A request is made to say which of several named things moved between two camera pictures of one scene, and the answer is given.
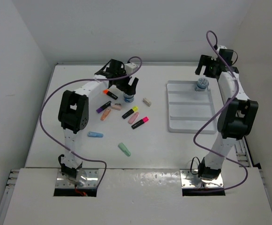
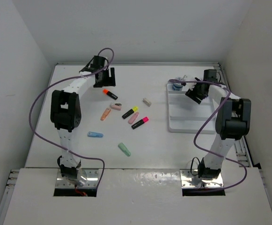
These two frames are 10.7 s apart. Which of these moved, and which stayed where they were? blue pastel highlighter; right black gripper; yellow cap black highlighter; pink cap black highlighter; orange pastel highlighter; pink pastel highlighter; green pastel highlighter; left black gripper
Moved: left black gripper; right black gripper
Stayed: pink cap black highlighter; pink pastel highlighter; blue pastel highlighter; orange pastel highlighter; yellow cap black highlighter; green pastel highlighter
